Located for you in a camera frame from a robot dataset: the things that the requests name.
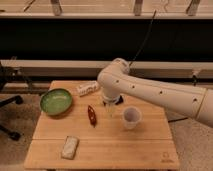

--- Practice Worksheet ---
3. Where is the white crumpled towel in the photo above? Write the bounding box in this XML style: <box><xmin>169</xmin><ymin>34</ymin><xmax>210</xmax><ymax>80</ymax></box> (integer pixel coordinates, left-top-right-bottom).
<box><xmin>76</xmin><ymin>81</ymin><xmax>100</xmax><ymax>97</ymax></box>

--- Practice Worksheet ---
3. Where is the black floor cable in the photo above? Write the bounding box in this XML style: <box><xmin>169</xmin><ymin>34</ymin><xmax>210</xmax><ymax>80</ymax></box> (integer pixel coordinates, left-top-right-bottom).
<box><xmin>168</xmin><ymin>115</ymin><xmax>190</xmax><ymax>123</ymax></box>

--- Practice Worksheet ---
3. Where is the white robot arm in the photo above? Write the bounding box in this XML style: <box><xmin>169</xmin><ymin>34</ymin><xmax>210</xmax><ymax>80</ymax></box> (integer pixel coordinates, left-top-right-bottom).
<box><xmin>97</xmin><ymin>58</ymin><xmax>213</xmax><ymax>128</ymax></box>

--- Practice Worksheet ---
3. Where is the green bowl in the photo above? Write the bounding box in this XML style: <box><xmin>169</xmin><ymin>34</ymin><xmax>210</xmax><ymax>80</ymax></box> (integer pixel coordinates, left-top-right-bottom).
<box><xmin>40</xmin><ymin>88</ymin><xmax>73</xmax><ymax>116</ymax></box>

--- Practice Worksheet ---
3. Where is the white sponge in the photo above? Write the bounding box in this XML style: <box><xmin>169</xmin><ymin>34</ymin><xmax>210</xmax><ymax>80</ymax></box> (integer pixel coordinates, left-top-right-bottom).
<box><xmin>61</xmin><ymin>136</ymin><xmax>79</xmax><ymax>160</ymax></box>

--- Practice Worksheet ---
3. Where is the black hanging cable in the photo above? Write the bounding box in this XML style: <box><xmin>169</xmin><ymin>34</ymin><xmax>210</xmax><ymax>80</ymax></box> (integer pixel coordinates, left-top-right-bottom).
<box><xmin>128</xmin><ymin>9</ymin><xmax>158</xmax><ymax>66</ymax></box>

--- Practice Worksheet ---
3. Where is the black rectangular block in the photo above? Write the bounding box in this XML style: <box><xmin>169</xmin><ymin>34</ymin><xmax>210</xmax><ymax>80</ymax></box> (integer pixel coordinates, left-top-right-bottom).
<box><xmin>115</xmin><ymin>96</ymin><xmax>124</xmax><ymax>105</ymax></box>

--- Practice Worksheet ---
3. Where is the red pepper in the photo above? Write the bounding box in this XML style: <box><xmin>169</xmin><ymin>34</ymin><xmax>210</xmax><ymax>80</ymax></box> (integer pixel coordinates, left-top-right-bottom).
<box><xmin>88</xmin><ymin>105</ymin><xmax>97</xmax><ymax>127</ymax></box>

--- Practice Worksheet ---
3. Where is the white paper cup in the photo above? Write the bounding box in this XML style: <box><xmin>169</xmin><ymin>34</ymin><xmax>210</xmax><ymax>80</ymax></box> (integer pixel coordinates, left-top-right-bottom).
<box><xmin>122</xmin><ymin>106</ymin><xmax>142</xmax><ymax>130</ymax></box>

